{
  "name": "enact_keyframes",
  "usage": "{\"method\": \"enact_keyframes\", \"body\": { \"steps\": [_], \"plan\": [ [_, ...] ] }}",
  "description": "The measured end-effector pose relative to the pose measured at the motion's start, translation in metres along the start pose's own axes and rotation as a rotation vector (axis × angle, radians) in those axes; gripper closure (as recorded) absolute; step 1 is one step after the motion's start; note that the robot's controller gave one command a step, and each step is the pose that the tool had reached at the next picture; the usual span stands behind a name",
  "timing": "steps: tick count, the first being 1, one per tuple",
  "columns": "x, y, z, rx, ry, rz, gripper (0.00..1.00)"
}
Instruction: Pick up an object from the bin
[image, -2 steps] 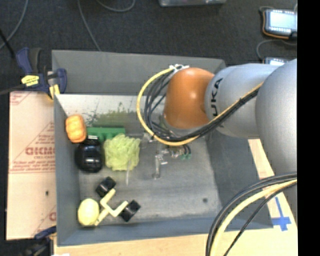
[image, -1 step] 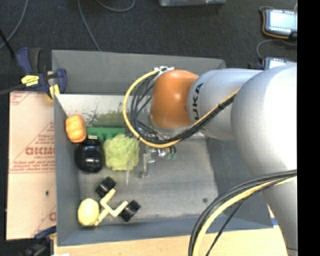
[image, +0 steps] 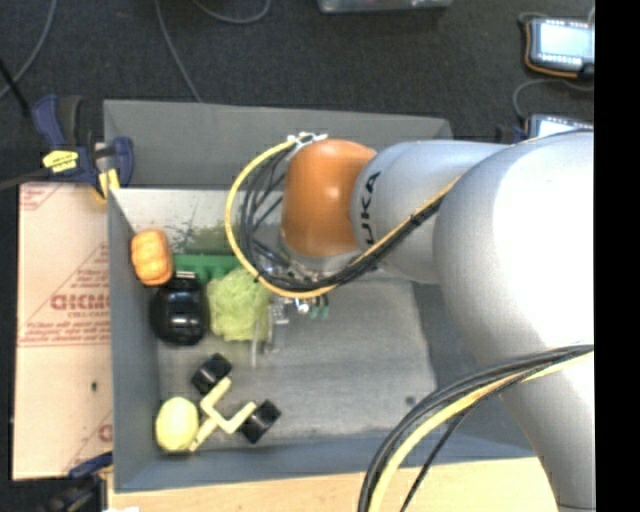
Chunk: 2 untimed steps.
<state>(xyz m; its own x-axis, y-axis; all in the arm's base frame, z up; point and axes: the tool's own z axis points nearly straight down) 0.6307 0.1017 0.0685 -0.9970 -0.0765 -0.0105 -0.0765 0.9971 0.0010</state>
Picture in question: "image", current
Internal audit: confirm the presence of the yellow toy lemon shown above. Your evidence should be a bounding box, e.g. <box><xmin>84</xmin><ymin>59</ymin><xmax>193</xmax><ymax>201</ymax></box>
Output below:
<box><xmin>154</xmin><ymin>396</ymin><xmax>202</xmax><ymax>453</ymax></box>

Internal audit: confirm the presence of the black rounded object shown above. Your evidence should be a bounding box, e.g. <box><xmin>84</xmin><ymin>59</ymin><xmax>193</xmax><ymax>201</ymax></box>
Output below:
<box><xmin>149</xmin><ymin>277</ymin><xmax>209</xmax><ymax>347</ymax></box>

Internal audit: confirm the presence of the cream toy with black wheels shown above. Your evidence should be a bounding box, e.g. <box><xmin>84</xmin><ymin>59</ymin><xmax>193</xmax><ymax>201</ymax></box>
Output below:
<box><xmin>189</xmin><ymin>352</ymin><xmax>283</xmax><ymax>452</ymax></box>

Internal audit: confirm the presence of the brown cardboard board red print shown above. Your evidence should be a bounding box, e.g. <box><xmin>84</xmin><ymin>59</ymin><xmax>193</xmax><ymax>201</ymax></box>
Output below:
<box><xmin>11</xmin><ymin>181</ymin><xmax>114</xmax><ymax>482</ymax></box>

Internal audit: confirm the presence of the green flat block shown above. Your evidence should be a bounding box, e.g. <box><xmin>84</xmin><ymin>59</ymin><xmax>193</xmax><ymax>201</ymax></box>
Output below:
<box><xmin>172</xmin><ymin>253</ymin><xmax>242</xmax><ymax>287</ymax></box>

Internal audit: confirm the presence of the orange toy pumpkin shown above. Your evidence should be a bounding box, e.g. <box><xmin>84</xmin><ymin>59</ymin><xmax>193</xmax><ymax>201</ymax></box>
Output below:
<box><xmin>130</xmin><ymin>228</ymin><xmax>175</xmax><ymax>287</ymax></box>

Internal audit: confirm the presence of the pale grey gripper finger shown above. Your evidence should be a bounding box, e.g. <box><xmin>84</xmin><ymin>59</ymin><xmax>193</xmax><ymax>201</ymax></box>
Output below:
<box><xmin>249</xmin><ymin>319</ymin><xmax>268</xmax><ymax>370</ymax></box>
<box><xmin>267</xmin><ymin>298</ymin><xmax>291</xmax><ymax>352</ymax></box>

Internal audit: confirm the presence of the light green crumpled cloth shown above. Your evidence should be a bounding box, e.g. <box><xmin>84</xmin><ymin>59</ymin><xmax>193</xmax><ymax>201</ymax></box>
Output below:
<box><xmin>205</xmin><ymin>266</ymin><xmax>274</xmax><ymax>343</ymax></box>

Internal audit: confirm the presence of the grey metal bin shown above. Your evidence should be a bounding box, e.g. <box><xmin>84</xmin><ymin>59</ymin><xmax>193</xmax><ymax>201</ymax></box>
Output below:
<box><xmin>102</xmin><ymin>98</ymin><xmax>537</xmax><ymax>494</ymax></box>

